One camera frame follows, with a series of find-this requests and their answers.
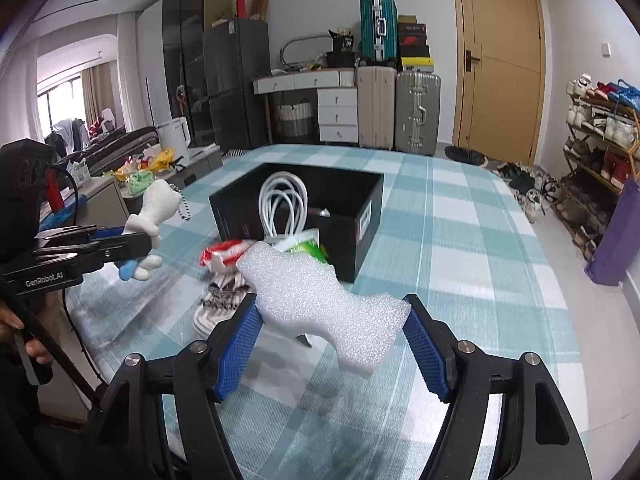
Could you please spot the black paper bag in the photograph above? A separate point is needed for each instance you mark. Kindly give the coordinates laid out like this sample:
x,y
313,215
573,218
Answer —
x,y
342,45

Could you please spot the yellow plastic bag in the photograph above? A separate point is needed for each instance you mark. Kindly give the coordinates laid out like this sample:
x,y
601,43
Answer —
x,y
162,159

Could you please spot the person's left hand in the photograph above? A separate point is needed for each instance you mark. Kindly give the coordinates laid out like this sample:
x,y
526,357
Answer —
x,y
40,354

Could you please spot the black cardboard box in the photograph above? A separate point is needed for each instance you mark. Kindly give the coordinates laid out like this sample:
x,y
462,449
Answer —
x,y
367,240

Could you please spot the teal suitcase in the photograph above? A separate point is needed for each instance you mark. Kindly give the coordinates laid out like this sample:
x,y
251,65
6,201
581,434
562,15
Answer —
x,y
372,30

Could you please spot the grey side table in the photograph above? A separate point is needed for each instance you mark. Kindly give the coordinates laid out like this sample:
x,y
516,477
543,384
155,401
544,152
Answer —
x,y
200,165

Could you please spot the brown cardboard piece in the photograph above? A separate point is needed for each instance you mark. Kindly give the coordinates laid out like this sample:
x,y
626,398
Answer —
x,y
259,6

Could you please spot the silver suitcase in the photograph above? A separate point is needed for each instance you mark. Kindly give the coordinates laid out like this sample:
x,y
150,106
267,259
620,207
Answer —
x,y
417,115

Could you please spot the white light switch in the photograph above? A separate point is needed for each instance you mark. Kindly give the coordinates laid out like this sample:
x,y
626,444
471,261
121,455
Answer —
x,y
605,49

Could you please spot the red white snack packet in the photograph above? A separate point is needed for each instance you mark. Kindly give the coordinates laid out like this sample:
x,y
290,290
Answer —
x,y
220,255

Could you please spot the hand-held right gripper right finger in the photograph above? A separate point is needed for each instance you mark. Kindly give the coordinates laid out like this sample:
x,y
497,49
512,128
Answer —
x,y
427,355

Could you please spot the brown shoe box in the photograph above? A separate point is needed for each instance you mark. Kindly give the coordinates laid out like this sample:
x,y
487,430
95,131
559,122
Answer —
x,y
407,19

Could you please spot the wooden door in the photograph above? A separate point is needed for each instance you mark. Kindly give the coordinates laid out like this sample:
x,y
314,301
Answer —
x,y
500,100

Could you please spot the white wardrobe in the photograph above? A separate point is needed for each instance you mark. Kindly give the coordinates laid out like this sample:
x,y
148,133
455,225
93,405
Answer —
x,y
150,60

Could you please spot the woven laundry basket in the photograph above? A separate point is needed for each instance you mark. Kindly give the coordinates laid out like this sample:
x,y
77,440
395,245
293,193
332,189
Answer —
x,y
295,120

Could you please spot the oval mirror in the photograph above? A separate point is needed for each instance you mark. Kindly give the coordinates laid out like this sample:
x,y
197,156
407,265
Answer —
x,y
286,50

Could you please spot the yellow black shoe box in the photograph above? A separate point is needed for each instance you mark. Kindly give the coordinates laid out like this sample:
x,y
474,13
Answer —
x,y
417,65

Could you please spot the white electric kettle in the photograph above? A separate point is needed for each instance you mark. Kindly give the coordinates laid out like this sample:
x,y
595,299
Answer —
x,y
174,137

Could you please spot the wooden shoe rack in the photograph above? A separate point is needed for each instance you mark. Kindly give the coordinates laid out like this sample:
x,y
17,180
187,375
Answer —
x,y
634,150

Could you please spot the green snack packet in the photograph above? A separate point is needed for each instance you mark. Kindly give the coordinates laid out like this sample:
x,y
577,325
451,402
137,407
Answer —
x,y
307,249

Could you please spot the purple bag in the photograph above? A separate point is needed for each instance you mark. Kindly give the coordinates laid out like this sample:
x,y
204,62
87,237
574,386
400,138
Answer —
x,y
617,240

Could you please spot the rows of assorted shoes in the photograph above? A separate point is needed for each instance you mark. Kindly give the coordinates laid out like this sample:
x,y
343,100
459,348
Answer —
x,y
600,130

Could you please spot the scattered pairs of shoes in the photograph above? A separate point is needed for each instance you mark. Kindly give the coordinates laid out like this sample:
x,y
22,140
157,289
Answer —
x,y
532,195

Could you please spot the beige suitcase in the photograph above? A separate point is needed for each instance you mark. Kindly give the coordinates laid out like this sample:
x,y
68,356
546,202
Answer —
x,y
376,110

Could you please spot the red black shoe box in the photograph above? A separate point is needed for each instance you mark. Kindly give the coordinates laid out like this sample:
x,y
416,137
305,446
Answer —
x,y
413,40

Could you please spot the teal checked tablecloth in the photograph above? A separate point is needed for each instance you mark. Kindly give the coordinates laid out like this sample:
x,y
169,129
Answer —
x,y
450,210

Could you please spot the white foam piece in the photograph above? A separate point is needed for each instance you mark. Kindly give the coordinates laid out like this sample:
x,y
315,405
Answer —
x,y
320,305

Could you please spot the grey refrigerator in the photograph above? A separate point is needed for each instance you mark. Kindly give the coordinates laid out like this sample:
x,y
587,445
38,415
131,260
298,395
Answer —
x,y
235,85

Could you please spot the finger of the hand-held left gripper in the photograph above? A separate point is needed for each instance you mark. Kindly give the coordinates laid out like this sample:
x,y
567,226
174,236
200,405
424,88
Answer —
x,y
107,232
125,249

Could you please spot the white desk with drawers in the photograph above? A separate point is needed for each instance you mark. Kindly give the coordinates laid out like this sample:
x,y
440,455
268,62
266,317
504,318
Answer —
x,y
337,115

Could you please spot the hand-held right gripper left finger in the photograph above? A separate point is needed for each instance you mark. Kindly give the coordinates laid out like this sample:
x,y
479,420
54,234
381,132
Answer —
x,y
237,355

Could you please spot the dark glass wardrobe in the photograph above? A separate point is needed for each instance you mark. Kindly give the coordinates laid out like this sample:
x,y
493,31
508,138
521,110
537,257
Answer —
x,y
182,60

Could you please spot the adidas bag of white laces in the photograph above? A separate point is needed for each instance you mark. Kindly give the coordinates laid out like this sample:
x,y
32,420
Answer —
x,y
220,300

